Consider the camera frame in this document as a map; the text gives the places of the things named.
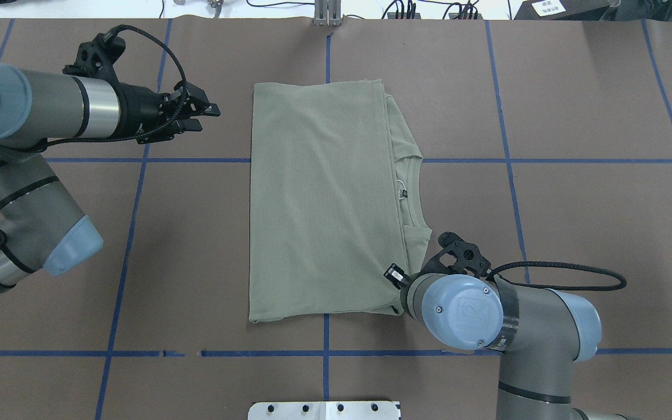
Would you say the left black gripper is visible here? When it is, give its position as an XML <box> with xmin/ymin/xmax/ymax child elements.
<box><xmin>117</xmin><ymin>82</ymin><xmax>221</xmax><ymax>144</ymax></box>

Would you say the olive green long-sleeve shirt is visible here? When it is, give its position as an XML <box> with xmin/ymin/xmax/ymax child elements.
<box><xmin>248</xmin><ymin>80</ymin><xmax>432</xmax><ymax>323</ymax></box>

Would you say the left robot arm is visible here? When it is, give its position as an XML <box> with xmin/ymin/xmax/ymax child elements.
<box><xmin>0</xmin><ymin>58</ymin><xmax>221</xmax><ymax>295</ymax></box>

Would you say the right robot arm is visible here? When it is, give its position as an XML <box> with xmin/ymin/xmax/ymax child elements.
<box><xmin>384</xmin><ymin>265</ymin><xmax>627</xmax><ymax>419</ymax></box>

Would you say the white shirt tag loop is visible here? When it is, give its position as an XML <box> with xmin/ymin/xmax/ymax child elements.
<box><xmin>395</xmin><ymin>179</ymin><xmax>408</xmax><ymax>201</ymax></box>

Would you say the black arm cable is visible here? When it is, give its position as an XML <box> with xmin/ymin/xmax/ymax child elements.
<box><xmin>27</xmin><ymin>24</ymin><xmax>190</xmax><ymax>152</ymax></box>

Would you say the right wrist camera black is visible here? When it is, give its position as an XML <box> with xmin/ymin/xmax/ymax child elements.
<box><xmin>424</xmin><ymin>232</ymin><xmax>491</xmax><ymax>279</ymax></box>

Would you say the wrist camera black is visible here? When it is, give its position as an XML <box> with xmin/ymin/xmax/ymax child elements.
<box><xmin>62</xmin><ymin>33</ymin><xmax>126</xmax><ymax>82</ymax></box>
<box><xmin>424</xmin><ymin>232</ymin><xmax>491</xmax><ymax>279</ymax></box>

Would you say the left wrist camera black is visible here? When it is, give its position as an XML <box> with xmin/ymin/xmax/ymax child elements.
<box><xmin>62</xmin><ymin>33</ymin><xmax>126</xmax><ymax>82</ymax></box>

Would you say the white camera mast base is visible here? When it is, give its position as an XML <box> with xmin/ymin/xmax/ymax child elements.
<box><xmin>247</xmin><ymin>400</ymin><xmax>402</xmax><ymax>419</ymax></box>

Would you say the aluminium frame post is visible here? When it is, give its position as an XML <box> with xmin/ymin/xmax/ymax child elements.
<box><xmin>313</xmin><ymin>0</ymin><xmax>343</xmax><ymax>27</ymax></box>

